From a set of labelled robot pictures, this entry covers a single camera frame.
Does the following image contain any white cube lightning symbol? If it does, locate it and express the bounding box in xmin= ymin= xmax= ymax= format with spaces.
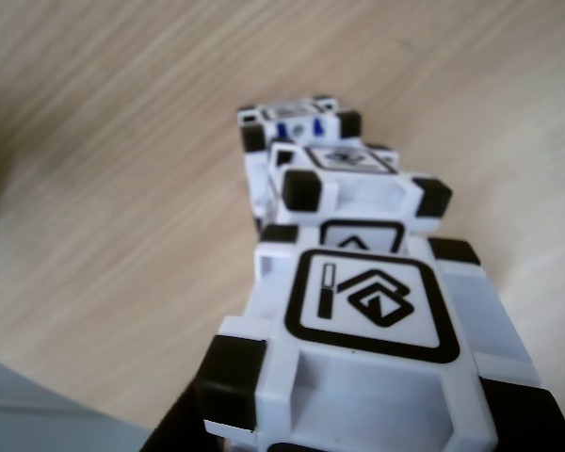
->
xmin=263 ymin=140 xmax=453 ymax=236

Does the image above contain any white cube layered diamond symbol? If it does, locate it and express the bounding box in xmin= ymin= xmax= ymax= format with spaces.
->
xmin=192 ymin=220 xmax=565 ymax=452

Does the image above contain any white cube paperclip symbol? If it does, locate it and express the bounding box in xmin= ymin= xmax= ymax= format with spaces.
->
xmin=237 ymin=96 xmax=363 ymax=227

